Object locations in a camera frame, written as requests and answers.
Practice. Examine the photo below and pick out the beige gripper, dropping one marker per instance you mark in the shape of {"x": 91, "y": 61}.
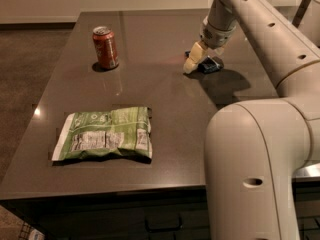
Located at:
{"x": 217, "y": 37}

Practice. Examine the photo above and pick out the blue rxbar wrapper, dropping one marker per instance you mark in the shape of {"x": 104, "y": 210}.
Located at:
{"x": 207, "y": 65}

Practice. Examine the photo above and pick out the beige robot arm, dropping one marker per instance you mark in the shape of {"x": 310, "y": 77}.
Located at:
{"x": 252, "y": 148}

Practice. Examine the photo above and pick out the red soda can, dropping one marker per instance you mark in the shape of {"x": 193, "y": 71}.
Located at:
{"x": 105, "y": 46}

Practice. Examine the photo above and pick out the green chip bag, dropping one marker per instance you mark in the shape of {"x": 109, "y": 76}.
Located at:
{"x": 124, "y": 132}

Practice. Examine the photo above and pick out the black drawer handle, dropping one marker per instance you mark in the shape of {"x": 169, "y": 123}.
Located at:
{"x": 163, "y": 224}

